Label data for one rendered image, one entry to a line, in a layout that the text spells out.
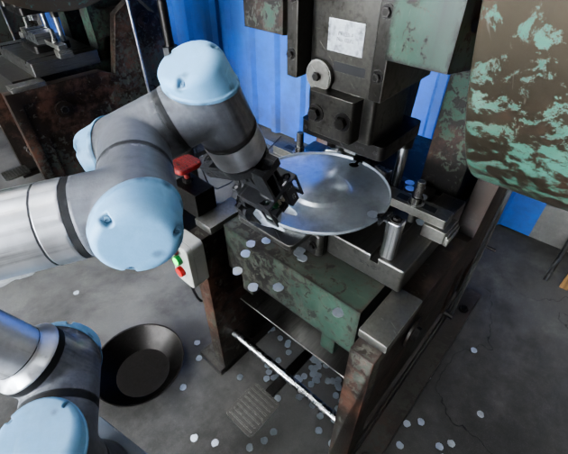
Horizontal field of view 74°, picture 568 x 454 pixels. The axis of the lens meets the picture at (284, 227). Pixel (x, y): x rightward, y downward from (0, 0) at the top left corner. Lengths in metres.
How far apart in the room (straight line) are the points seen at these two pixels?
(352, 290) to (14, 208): 0.59
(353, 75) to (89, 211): 0.51
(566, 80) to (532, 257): 1.80
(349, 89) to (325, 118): 0.07
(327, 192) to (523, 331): 1.15
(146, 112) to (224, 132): 0.09
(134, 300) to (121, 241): 1.37
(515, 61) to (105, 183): 0.31
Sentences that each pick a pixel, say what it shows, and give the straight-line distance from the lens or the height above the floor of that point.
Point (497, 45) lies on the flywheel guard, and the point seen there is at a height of 1.17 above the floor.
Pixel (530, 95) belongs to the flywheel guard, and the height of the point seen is 1.14.
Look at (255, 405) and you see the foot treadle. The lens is 1.17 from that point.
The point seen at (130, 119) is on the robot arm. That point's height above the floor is 1.06.
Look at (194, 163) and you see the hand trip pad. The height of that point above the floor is 0.76.
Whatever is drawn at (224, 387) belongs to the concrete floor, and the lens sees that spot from 1.39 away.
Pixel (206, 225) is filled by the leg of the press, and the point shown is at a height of 0.64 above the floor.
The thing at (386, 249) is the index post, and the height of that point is 0.73.
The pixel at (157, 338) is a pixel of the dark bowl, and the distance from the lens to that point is 1.50.
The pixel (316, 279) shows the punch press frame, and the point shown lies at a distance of 0.79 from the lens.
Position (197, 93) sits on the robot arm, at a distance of 0.41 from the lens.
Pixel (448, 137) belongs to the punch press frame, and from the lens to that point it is 0.95.
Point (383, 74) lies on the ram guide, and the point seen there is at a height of 1.04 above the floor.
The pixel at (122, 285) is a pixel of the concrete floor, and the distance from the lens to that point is 1.76.
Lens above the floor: 1.24
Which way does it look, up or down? 41 degrees down
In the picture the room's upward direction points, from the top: straight up
